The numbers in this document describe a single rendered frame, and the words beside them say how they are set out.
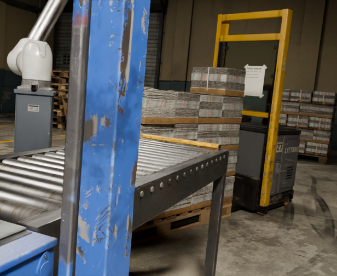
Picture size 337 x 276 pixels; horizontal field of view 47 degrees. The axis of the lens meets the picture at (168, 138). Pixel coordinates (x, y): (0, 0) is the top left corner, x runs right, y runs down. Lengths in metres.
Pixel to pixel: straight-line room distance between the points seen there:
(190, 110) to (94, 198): 2.35
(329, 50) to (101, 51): 8.69
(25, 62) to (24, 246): 1.65
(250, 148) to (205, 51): 6.00
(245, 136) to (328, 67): 5.43
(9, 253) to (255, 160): 3.32
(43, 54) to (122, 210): 1.74
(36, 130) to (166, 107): 0.89
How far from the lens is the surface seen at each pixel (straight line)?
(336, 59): 9.10
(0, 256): 0.66
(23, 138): 2.24
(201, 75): 3.34
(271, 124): 3.55
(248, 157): 3.86
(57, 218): 0.79
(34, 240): 0.71
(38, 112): 2.21
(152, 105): 2.53
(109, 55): 0.52
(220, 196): 1.93
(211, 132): 3.11
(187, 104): 2.83
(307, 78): 9.00
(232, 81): 3.28
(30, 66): 2.23
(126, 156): 0.54
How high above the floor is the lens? 1.06
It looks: 7 degrees down
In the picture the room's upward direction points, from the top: 5 degrees clockwise
